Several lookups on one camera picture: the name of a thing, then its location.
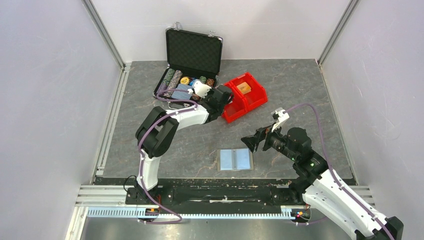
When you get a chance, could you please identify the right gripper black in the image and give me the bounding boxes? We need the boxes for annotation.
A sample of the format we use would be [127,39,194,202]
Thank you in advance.
[240,120,298,162]

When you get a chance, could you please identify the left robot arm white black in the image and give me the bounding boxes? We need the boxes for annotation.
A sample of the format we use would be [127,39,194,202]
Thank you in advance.
[135,85,234,204]

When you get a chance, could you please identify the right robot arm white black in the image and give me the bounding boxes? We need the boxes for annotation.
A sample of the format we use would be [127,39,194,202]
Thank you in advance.
[241,127,404,240]

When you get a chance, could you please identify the orange cards in bin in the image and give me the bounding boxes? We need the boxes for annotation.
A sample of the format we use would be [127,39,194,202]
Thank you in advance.
[236,82,252,95]

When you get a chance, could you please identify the blue playing card deck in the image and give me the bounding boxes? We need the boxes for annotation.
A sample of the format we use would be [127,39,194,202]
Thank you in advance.
[171,84,193,100]

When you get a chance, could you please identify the left red plastic bin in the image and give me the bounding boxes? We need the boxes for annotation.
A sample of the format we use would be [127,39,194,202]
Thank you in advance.
[222,95,248,123]

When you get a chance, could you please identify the red plastic bin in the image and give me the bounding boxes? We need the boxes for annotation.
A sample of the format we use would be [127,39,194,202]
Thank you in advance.
[222,95,248,123]
[229,72,268,111]

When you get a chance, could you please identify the right red plastic bin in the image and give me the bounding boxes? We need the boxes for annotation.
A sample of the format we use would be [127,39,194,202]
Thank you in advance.
[229,72,268,111]

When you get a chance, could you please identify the black poker chip case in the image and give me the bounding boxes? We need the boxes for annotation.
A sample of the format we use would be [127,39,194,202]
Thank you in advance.
[153,22,224,98]

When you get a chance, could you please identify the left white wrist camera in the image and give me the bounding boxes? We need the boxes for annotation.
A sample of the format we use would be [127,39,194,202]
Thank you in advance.
[192,80,212,98]

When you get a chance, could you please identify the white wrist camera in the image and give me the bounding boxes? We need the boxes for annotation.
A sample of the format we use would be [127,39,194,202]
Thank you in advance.
[270,107,290,132]
[192,80,212,98]

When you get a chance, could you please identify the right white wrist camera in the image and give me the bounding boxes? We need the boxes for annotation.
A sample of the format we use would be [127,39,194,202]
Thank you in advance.
[270,107,290,132]

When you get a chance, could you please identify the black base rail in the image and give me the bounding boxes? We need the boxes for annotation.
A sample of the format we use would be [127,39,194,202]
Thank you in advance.
[125,178,307,214]

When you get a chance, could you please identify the white cable duct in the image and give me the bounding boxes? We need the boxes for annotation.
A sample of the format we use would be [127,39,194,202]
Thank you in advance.
[86,206,295,220]

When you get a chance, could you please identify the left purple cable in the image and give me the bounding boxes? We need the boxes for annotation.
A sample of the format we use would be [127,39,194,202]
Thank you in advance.
[137,88,200,225]

